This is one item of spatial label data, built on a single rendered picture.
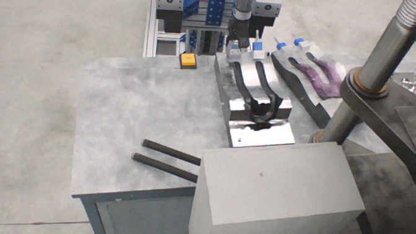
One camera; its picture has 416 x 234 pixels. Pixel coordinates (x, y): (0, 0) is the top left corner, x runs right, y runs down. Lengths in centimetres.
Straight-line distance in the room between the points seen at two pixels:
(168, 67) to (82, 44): 144
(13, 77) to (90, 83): 133
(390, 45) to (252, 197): 39
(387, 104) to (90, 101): 122
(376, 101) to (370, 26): 307
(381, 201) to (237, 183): 44
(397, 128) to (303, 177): 22
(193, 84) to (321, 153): 104
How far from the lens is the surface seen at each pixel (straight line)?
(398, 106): 88
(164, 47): 278
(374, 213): 102
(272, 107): 161
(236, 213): 70
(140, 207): 167
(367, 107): 85
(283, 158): 77
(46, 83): 291
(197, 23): 218
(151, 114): 163
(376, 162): 110
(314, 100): 173
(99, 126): 161
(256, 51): 177
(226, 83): 166
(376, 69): 83
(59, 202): 237
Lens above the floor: 210
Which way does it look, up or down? 53 degrees down
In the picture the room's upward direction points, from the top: 10 degrees clockwise
